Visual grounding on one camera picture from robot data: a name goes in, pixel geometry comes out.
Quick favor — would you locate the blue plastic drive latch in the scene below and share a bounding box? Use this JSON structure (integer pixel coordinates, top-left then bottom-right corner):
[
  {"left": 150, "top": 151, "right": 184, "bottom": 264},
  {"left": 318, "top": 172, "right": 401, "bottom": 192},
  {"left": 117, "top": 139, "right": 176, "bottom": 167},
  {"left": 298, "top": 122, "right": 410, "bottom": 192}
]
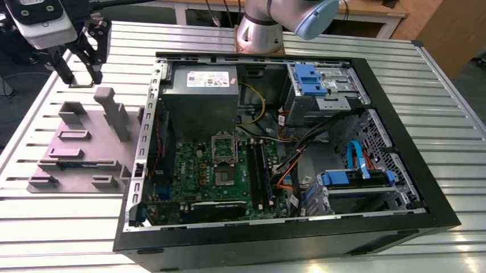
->
[{"left": 294, "top": 64, "right": 328, "bottom": 97}]

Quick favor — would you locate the RAM stick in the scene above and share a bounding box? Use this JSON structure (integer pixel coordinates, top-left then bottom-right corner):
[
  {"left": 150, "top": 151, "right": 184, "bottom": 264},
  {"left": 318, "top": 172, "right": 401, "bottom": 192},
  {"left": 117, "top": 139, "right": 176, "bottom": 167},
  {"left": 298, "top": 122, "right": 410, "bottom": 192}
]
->
[{"left": 39, "top": 160, "right": 115, "bottom": 169}]

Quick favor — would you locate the black RAM slot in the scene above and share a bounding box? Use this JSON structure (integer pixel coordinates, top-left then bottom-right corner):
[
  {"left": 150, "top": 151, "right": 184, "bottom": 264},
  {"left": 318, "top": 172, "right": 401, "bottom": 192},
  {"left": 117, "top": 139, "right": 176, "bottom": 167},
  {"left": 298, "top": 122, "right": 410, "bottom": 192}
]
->
[{"left": 247, "top": 138, "right": 266, "bottom": 210}]

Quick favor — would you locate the grey metal drive cage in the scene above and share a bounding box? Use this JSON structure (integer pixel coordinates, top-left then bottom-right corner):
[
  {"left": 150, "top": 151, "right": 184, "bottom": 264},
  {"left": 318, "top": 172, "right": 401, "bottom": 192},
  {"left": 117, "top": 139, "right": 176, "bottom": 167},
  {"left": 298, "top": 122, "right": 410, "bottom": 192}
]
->
[{"left": 284, "top": 63, "right": 373, "bottom": 126}]

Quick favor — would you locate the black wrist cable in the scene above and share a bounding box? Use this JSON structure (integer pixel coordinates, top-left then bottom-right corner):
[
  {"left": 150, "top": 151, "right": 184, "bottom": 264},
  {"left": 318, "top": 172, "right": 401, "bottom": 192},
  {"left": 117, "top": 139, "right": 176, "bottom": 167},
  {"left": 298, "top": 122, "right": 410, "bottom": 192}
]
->
[{"left": 87, "top": 0, "right": 158, "bottom": 10}]

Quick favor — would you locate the CPU socket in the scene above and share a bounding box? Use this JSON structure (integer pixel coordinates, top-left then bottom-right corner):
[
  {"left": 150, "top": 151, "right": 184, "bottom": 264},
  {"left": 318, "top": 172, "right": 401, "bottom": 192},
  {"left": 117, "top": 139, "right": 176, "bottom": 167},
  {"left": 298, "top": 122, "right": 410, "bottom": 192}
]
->
[{"left": 214, "top": 167, "right": 243, "bottom": 188}]

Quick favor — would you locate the black graphics card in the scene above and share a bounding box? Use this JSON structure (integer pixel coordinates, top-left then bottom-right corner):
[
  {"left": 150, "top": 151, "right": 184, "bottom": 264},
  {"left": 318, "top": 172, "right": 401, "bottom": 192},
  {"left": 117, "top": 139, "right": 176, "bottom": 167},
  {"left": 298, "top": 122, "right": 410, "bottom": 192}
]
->
[{"left": 179, "top": 198, "right": 248, "bottom": 225}]

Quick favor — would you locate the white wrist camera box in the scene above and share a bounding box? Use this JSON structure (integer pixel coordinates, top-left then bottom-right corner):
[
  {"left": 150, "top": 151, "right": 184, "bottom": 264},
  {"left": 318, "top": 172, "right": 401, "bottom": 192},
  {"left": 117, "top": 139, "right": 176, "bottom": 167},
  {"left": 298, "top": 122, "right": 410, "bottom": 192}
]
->
[{"left": 8, "top": 0, "right": 80, "bottom": 51}]

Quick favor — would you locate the wooden cabinet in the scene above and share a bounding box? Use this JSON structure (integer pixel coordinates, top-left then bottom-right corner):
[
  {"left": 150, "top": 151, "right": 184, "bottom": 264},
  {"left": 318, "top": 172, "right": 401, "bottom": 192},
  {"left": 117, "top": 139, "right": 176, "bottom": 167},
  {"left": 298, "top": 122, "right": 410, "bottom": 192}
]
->
[{"left": 413, "top": 0, "right": 486, "bottom": 80}]

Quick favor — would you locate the grey parts rack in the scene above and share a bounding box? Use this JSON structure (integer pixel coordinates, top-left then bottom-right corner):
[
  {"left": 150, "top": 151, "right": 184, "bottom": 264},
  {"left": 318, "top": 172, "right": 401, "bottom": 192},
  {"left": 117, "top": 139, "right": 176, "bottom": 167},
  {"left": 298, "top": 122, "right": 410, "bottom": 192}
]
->
[{"left": 25, "top": 86, "right": 148, "bottom": 195}]

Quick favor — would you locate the hard disk in blue carrier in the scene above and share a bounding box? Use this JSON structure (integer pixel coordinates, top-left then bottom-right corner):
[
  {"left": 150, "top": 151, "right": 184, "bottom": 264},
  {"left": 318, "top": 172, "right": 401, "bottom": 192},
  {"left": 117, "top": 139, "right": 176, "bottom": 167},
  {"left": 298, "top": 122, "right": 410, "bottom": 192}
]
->
[{"left": 320, "top": 169, "right": 397, "bottom": 191}]

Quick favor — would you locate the black PC case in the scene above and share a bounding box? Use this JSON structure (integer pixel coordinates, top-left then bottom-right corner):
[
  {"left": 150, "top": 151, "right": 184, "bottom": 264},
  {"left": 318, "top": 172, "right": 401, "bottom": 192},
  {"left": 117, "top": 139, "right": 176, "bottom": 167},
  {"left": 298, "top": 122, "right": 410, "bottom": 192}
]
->
[{"left": 112, "top": 51, "right": 462, "bottom": 271}]

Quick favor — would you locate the black office chair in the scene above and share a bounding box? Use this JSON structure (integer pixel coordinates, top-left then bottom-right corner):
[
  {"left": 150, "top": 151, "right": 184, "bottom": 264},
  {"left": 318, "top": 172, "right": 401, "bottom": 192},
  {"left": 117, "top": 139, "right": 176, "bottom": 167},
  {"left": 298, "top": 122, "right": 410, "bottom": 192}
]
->
[{"left": 0, "top": 16, "right": 47, "bottom": 69}]

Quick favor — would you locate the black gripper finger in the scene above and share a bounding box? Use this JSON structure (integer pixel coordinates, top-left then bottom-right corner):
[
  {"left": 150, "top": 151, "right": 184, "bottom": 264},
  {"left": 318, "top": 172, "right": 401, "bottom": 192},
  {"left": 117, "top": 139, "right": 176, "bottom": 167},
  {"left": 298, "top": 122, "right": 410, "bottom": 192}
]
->
[
  {"left": 45, "top": 45, "right": 76, "bottom": 85},
  {"left": 71, "top": 17, "right": 112, "bottom": 85}
]

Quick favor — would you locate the hanging cable with plug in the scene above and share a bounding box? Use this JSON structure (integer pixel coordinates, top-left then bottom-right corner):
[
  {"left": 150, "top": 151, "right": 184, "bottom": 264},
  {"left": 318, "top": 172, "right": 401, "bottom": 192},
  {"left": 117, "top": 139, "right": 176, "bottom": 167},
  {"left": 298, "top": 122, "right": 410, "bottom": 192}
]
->
[{"left": 211, "top": 0, "right": 226, "bottom": 28}]

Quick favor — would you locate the black cable bundle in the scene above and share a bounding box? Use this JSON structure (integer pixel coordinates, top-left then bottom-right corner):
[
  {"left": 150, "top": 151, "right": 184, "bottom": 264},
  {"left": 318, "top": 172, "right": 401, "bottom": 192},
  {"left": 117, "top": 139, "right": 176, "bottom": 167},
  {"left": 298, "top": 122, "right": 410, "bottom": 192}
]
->
[{"left": 272, "top": 112, "right": 363, "bottom": 175}]

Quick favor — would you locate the grey power supply unit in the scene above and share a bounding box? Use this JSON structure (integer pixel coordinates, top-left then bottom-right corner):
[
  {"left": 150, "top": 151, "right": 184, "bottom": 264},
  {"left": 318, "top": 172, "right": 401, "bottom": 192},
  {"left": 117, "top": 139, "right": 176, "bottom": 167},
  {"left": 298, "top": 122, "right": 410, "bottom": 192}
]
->
[{"left": 158, "top": 64, "right": 240, "bottom": 143}]

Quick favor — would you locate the green Dell motherboard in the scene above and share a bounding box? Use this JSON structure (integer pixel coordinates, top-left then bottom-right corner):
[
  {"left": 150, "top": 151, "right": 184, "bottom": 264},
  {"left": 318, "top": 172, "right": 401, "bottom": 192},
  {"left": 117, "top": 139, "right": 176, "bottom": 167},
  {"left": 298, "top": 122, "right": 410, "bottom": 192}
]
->
[{"left": 150, "top": 133, "right": 295, "bottom": 226}]

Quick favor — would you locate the wooden desk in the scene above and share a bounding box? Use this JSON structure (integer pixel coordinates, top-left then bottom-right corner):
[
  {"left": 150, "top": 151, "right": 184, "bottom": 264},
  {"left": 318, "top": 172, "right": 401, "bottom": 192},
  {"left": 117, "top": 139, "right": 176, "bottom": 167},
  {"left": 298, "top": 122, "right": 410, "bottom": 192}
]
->
[{"left": 335, "top": 0, "right": 410, "bottom": 40}]

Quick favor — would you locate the metal socket cover frame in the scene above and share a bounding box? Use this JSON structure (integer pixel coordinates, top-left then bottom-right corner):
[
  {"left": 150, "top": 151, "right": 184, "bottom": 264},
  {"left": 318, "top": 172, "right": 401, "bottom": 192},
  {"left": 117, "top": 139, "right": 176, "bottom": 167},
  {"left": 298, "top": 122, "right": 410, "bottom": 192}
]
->
[{"left": 211, "top": 133, "right": 239, "bottom": 168}]

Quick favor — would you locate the orange data cable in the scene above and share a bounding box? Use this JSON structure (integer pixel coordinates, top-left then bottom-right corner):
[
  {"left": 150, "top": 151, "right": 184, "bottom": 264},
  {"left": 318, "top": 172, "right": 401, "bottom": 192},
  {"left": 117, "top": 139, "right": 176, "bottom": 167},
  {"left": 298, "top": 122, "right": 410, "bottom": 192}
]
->
[{"left": 275, "top": 170, "right": 303, "bottom": 191}]

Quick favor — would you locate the black case fan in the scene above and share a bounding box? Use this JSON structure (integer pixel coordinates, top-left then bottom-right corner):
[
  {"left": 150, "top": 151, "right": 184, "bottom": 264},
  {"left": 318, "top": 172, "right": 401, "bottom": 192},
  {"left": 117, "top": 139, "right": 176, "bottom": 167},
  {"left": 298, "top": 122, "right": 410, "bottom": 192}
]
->
[{"left": 147, "top": 109, "right": 172, "bottom": 183}]

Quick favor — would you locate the yellow wire pair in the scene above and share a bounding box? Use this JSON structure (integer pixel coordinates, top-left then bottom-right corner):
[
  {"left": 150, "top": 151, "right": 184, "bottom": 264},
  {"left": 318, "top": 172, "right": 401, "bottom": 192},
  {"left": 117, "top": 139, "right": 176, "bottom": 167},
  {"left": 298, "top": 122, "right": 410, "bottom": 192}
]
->
[{"left": 235, "top": 82, "right": 267, "bottom": 126}]

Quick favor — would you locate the grey metal disk bay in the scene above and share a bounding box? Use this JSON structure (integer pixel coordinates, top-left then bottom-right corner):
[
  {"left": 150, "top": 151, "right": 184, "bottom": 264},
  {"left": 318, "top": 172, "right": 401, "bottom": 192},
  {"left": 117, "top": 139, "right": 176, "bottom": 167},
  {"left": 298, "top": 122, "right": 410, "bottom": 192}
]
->
[{"left": 303, "top": 167, "right": 425, "bottom": 217}]

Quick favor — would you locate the blue flat data cable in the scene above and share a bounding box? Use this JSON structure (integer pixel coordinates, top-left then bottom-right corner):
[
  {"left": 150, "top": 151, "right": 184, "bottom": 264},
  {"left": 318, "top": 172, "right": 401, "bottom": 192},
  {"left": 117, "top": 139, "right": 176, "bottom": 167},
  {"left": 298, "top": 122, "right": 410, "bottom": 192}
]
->
[{"left": 346, "top": 140, "right": 373, "bottom": 180}]

